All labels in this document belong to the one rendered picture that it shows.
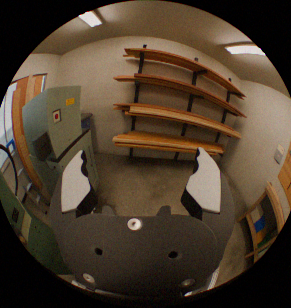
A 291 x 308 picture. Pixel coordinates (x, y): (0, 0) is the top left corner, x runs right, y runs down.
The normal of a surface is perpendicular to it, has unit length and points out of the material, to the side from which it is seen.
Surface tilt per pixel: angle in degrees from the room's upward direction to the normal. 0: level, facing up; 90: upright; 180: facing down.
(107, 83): 90
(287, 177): 90
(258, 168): 90
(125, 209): 0
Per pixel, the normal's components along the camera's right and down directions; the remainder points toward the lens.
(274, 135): -0.99, -0.08
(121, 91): 0.05, 0.55
